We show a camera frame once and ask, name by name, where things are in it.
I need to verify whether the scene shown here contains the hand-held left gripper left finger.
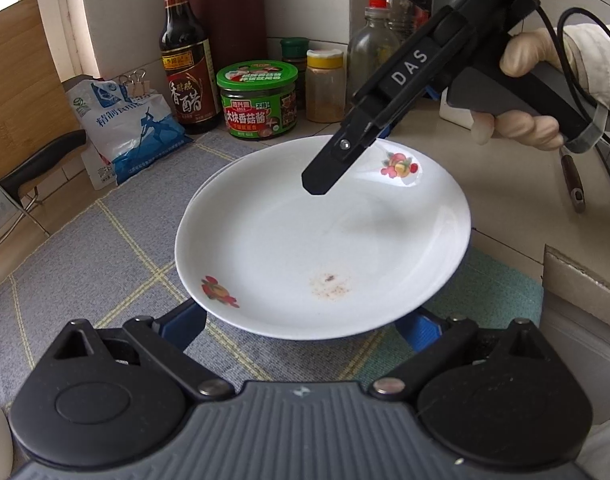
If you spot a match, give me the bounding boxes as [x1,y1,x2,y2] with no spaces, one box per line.
[52,300,236,402]

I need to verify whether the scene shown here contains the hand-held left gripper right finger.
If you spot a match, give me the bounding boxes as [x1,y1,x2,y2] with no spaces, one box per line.
[373,310,552,400]

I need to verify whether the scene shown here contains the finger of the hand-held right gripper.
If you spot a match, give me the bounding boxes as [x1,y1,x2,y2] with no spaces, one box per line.
[301,102,392,197]

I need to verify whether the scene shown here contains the white floral plate dark speck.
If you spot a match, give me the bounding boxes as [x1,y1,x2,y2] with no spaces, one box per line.
[174,134,472,341]

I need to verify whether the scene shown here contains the person's right forearm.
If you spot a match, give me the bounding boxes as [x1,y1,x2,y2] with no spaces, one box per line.
[562,22,610,135]

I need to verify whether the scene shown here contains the person's right hand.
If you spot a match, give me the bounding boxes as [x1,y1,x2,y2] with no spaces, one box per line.
[469,29,570,152]

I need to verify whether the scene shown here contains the yellow-lid spice jar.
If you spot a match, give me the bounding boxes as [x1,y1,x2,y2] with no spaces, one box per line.
[305,49,347,124]

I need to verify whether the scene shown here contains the grey green checked cloth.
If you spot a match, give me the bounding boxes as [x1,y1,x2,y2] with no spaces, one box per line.
[0,130,544,411]

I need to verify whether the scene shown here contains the green-lid sauce jar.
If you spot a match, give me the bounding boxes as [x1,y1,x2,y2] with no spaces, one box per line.
[216,59,300,141]

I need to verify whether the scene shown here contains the clear bottle red cap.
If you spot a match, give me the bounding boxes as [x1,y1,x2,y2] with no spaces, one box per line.
[346,0,401,111]

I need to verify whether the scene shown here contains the small green-lid jar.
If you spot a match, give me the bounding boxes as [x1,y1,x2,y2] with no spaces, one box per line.
[279,37,308,109]

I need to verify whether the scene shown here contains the cardboard box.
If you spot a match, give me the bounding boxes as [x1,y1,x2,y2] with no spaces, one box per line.
[540,244,610,413]

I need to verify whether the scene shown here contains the dark vinegar bottle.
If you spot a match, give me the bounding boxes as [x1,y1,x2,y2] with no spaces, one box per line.
[159,0,221,135]

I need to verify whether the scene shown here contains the dark red knife block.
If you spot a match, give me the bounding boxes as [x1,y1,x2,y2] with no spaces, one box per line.
[185,0,268,79]

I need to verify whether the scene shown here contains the blue white salt bag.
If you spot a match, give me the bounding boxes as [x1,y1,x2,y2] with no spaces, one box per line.
[65,79,195,189]

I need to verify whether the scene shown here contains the metal binder clips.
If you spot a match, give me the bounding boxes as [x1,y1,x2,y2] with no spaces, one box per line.
[118,71,151,97]

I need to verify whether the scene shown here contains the bamboo cutting board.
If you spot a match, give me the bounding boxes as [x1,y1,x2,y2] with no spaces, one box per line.
[0,0,89,196]

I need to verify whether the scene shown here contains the black cable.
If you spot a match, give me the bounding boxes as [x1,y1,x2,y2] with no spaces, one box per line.
[534,6,610,150]

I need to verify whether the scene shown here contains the wooden-handled peeler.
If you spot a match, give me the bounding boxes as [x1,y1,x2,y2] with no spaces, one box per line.
[560,144,586,214]

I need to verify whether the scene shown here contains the metal wire rack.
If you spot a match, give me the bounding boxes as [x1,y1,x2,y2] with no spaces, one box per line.
[0,167,52,239]

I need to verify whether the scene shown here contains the black-handled kitchen knife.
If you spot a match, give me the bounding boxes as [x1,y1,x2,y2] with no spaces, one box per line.
[0,129,88,257]

